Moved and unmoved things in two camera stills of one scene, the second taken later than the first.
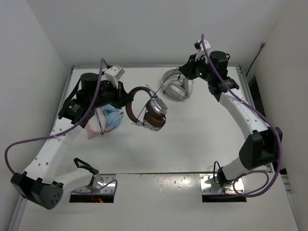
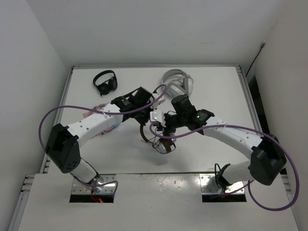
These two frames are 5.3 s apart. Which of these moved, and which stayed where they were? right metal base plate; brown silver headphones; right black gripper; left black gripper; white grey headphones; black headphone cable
Moved: left black gripper; brown silver headphones; black headphone cable; right black gripper
Stayed: white grey headphones; right metal base plate
